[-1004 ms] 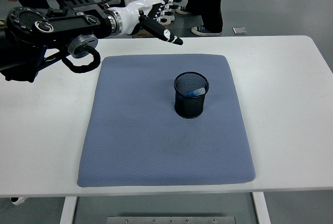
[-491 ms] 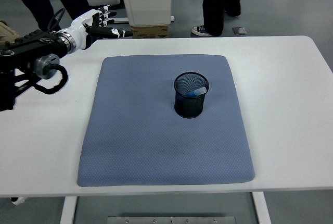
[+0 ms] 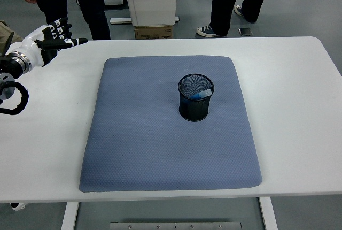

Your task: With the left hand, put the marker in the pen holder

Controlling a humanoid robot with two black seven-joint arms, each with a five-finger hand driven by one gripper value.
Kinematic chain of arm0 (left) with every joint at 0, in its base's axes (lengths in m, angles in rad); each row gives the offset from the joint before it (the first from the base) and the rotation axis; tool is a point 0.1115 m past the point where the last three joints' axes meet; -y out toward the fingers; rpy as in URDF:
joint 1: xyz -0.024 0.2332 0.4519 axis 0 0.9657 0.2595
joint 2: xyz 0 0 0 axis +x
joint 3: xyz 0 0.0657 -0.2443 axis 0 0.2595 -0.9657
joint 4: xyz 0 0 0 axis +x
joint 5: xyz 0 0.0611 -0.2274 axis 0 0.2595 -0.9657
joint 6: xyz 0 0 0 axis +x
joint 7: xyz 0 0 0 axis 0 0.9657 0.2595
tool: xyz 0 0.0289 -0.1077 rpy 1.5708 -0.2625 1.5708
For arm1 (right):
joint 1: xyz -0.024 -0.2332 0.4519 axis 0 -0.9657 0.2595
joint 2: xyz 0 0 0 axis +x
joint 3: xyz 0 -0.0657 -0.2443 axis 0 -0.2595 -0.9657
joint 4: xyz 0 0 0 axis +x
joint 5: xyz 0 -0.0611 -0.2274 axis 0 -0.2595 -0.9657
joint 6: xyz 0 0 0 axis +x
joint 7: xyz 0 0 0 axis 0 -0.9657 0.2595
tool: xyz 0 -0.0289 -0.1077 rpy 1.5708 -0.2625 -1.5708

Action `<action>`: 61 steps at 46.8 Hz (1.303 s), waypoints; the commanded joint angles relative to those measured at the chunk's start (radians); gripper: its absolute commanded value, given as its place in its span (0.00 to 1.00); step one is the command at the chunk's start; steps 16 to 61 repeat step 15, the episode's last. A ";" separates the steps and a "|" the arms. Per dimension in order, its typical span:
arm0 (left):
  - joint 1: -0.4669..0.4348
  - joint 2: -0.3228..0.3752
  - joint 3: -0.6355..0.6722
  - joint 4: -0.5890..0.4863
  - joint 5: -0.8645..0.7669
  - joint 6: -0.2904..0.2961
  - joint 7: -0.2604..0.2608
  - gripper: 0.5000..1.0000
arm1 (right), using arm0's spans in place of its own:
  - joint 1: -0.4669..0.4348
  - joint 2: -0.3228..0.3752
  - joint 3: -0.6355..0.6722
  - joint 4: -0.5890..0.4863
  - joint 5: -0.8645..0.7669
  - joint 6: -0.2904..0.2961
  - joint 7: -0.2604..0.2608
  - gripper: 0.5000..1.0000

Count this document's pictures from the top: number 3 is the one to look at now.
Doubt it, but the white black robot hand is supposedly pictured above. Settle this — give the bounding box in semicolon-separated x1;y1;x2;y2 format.
9;17;88;67

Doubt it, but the blue marker with clear cap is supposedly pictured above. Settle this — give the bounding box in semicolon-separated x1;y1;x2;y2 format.
190;88;213;100

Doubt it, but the black mesh pen holder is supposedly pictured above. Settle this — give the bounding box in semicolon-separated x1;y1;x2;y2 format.
178;73;215;122

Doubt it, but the beige fabric object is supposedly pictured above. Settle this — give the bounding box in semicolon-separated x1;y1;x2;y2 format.
0;20;24;47

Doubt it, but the brown cardboard box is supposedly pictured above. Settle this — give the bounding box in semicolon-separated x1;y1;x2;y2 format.
134;25;174;40

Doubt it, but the person with blue sneakers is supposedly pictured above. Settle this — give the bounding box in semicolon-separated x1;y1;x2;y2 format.
196;0;272;38

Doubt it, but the small grey floor plate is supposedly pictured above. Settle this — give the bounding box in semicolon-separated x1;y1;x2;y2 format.
237;27;253;37

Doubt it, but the blue-grey quilted mat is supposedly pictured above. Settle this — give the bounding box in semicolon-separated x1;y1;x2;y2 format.
79;55;263;193

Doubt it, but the small white black object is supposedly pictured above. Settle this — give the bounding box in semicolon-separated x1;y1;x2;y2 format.
10;202;27;212

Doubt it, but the white table leg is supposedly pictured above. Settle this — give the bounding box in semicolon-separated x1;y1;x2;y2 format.
258;196;279;230
61;202;80;230

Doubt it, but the white pedestal base bar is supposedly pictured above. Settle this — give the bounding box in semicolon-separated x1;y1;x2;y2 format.
110;16;180;25

